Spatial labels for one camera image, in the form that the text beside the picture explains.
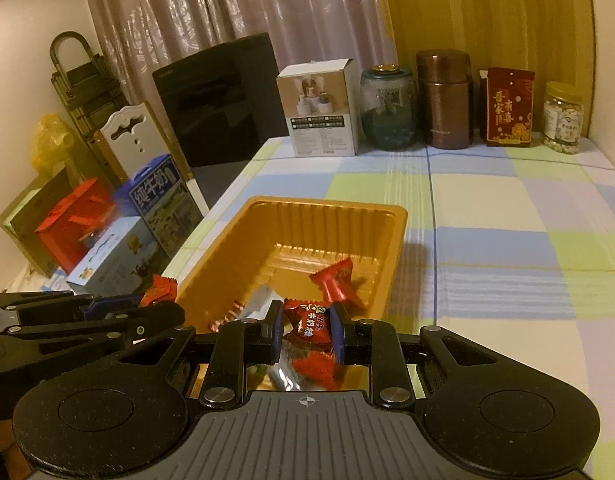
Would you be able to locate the yellow wooden panel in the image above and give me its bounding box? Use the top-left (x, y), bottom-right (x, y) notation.
top-left (382, 0), bottom-right (596, 126)

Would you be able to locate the brown cardboard box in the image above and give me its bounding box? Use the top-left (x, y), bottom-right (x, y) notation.
top-left (0, 168), bottom-right (72, 278)

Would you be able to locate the white product box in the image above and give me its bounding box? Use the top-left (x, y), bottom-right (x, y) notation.
top-left (277, 58), bottom-right (361, 157)

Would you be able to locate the large red snack bag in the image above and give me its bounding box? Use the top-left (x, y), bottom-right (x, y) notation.
top-left (309, 257), bottom-right (365, 311)

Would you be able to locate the white snack wrapper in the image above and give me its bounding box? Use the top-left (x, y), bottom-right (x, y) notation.
top-left (237, 284), bottom-right (283, 320)

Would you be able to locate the black appliance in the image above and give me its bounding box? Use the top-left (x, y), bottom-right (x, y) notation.
top-left (152, 32), bottom-right (288, 168)

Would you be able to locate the orange plastic tray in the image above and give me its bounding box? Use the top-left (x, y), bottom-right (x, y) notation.
top-left (177, 196), bottom-right (407, 332)

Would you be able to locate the red silver candy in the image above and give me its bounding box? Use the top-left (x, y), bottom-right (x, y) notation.
top-left (267, 354), bottom-right (303, 391)

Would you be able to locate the checkered tablecloth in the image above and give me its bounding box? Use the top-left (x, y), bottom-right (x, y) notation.
top-left (166, 138), bottom-right (615, 479)

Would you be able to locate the mauve curtain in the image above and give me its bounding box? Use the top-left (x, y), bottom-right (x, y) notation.
top-left (88, 0), bottom-right (396, 105)

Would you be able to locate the green glass jar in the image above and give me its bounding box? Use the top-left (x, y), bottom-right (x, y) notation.
top-left (361, 64), bottom-right (416, 151)

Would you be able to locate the white wooden chair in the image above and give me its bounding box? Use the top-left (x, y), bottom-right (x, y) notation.
top-left (94, 102), bottom-right (170, 183)

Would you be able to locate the brown metal thermos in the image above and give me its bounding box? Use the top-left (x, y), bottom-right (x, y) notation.
top-left (416, 49), bottom-right (473, 150)

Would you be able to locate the yellow plastic bag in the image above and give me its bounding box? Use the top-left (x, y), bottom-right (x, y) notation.
top-left (32, 113), bottom-right (82, 183)

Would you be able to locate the light blue milk box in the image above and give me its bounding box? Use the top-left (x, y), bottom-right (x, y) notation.
top-left (66, 217), bottom-right (168, 296)

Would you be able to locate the blue milk carton box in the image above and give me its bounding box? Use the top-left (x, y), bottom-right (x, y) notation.
top-left (113, 155), bottom-right (203, 258)

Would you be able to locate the red candy packet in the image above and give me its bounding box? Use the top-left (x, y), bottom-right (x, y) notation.
top-left (283, 298), bottom-right (332, 353)

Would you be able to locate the black folding cart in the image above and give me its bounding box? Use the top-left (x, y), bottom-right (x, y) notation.
top-left (49, 30), bottom-right (128, 154)

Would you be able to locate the clear plastic snack jar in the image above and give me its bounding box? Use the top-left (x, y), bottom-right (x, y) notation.
top-left (542, 81), bottom-right (584, 155)

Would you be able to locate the person's right hand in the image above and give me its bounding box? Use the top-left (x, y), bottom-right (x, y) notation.
top-left (0, 420), bottom-right (32, 480)

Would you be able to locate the red gift box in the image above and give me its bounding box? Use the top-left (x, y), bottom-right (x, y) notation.
top-left (35, 178), bottom-right (115, 273)

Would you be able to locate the brown red snack packet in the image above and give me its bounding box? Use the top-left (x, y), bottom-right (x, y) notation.
top-left (208, 300), bottom-right (244, 333)

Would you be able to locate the red gift bag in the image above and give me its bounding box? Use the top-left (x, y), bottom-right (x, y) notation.
top-left (480, 67), bottom-right (535, 148)

